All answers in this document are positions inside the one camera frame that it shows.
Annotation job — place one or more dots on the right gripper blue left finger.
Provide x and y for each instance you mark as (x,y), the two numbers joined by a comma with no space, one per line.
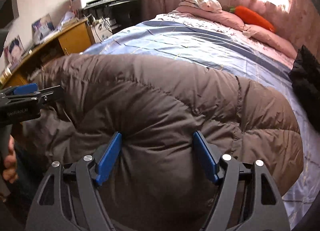
(68,197)

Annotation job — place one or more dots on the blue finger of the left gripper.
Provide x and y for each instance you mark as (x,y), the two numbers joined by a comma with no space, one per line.
(26,89)

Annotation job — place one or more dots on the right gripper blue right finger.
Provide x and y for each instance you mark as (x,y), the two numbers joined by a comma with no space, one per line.
(262,207)

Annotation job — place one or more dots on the brown hooded puffer jacket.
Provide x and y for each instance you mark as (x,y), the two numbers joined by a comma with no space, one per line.
(157,104)

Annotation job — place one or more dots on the black clothing pile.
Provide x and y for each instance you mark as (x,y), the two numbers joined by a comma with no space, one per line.
(305,78)

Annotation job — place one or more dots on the person's left hand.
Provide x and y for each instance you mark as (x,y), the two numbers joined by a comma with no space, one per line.
(10,163)

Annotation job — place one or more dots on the framed photo on desk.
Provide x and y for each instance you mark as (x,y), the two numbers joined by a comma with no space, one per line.
(41,28)

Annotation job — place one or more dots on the wooden desk cabinet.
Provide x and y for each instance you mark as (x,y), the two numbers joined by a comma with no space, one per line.
(75,38)

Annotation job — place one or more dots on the white floral storage box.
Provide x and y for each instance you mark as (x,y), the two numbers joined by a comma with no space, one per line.
(101,29)

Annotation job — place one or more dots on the black computer desk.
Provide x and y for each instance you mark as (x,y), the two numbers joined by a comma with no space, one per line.
(119,14)

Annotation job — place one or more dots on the pink pillow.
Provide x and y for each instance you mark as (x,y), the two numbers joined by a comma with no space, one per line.
(275,41)

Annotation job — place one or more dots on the blue striped bed sheet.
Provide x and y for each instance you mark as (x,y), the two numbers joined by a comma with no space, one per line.
(189,38)

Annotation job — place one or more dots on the pink folded quilt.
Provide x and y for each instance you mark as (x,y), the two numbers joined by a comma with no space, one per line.
(225,18)

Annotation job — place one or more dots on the orange carrot plush pillow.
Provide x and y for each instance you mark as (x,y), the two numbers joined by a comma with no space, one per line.
(251,17)

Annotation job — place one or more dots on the floral white pillow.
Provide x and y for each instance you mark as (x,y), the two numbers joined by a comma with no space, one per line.
(212,6)

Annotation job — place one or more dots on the portrait photo frame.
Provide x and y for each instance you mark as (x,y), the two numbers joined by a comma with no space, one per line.
(14,51)

